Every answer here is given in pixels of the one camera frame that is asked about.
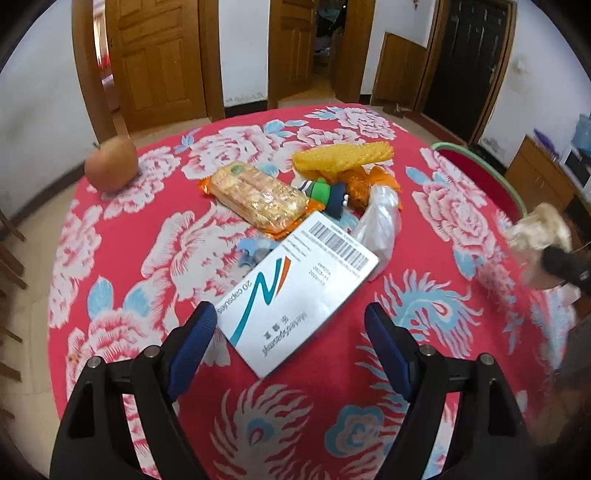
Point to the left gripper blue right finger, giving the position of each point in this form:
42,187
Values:
490,438

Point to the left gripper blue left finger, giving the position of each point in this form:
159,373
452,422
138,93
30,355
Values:
94,441

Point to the beige paper ball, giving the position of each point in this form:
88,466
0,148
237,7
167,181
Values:
530,236

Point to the white medicine box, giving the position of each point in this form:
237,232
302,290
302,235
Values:
293,292

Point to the orange plastic wrapper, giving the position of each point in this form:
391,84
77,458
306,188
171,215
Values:
358,182

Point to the green red trash bin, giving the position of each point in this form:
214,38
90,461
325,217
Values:
486,177

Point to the wooden cabinet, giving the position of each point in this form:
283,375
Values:
538,179

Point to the light blue small wrapper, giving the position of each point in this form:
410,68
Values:
253,250

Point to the clear plastic bag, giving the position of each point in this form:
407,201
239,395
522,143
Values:
379,226

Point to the orange cracker packet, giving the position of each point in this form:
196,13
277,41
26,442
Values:
271,206

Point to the reddish apple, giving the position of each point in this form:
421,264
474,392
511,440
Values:
113,165

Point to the dark right doorway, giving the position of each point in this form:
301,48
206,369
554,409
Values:
468,54

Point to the green blue toy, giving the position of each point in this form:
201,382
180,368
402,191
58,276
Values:
333,197

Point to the left wooden door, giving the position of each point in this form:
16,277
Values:
155,60

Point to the wooden door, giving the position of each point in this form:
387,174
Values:
155,60
293,24

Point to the middle wooden door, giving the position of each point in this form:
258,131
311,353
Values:
293,24

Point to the low wooden wall panel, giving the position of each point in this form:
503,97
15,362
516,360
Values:
400,71

